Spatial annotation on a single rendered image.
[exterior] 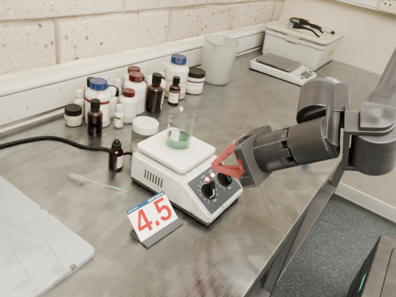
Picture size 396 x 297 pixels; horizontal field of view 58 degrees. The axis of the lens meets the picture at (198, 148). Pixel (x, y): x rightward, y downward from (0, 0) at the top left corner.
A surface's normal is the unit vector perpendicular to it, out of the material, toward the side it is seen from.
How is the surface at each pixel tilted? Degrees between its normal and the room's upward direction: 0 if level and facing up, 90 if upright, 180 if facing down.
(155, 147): 0
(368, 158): 118
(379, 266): 0
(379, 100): 31
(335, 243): 0
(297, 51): 93
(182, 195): 90
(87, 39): 90
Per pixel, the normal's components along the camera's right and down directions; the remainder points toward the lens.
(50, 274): 0.17, -0.84
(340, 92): -0.25, -0.64
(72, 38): 0.81, 0.41
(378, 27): -0.56, 0.35
